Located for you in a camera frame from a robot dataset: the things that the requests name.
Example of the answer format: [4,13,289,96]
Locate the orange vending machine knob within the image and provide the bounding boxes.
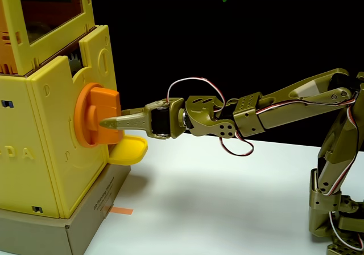
[73,82,124,149]

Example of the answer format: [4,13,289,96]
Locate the yellow toy vending machine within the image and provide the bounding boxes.
[0,0,119,220]

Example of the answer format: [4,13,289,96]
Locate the yellow dispensing tray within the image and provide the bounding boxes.
[106,135,149,166]

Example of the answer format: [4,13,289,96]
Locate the grey plastic gear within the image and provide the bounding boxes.
[68,53,84,74]

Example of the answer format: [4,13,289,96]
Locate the orange tape strip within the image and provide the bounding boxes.
[110,206,134,216]

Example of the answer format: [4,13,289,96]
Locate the brown cardboard box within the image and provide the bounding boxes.
[0,163,132,255]

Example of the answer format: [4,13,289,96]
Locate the red white black servo cable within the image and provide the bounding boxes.
[167,76,227,114]

